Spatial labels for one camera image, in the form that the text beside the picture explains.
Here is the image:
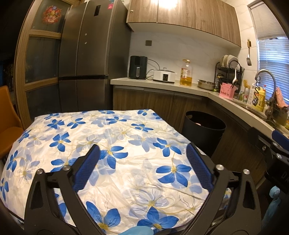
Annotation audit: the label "dark grey refrigerator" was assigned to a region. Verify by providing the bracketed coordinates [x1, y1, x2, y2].
[58, 1, 131, 112]

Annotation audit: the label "orange chair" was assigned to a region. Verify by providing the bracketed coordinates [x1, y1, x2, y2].
[0, 86, 24, 160]

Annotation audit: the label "wooden cabinets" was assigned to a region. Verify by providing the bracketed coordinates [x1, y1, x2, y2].
[113, 85, 266, 184]
[126, 1, 241, 48]

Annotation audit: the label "black trash bin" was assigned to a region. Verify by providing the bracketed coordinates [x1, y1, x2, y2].
[181, 111, 226, 157]

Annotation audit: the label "pink cloth on rack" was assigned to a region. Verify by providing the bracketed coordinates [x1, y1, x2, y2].
[276, 87, 288, 108]

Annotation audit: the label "yellow detergent bottle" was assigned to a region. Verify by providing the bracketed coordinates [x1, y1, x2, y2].
[252, 87, 266, 112]

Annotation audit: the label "blue glove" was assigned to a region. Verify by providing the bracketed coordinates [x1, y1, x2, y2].
[119, 226, 154, 235]
[262, 186, 281, 229]

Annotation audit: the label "black dish rack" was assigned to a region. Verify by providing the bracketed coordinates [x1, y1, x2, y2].
[214, 60, 245, 93]

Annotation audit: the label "wooden glass door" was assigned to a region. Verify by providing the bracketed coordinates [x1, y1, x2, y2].
[14, 1, 80, 127]

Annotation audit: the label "steel kitchen faucet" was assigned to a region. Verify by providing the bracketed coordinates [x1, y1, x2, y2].
[251, 69, 278, 120]

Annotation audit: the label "blue floral tablecloth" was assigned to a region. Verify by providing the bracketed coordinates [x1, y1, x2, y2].
[1, 110, 208, 234]

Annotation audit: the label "red door decoration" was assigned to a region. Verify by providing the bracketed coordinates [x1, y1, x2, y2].
[42, 5, 62, 24]

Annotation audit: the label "hanging spatula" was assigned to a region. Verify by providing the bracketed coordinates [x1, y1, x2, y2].
[246, 39, 252, 66]

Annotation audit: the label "pink utensil holder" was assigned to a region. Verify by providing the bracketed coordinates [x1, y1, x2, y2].
[219, 83, 237, 99]

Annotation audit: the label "window blinds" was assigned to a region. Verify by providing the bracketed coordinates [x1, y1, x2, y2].
[249, 1, 288, 103]

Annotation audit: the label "white rice cooker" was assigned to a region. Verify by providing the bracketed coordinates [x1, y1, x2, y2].
[153, 68, 176, 84]

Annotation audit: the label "wall power socket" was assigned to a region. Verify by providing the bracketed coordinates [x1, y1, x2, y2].
[145, 40, 152, 46]

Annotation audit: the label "cooking oil bottle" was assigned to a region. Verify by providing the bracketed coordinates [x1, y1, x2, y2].
[180, 59, 193, 86]

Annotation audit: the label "black air fryer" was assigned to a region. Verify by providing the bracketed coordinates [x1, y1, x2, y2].
[128, 56, 148, 79]

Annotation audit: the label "wooden upper cabinets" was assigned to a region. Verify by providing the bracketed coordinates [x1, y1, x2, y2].
[126, 1, 241, 48]

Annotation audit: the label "wooden lower cabinets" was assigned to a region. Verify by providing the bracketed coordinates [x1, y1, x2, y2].
[113, 85, 266, 184]

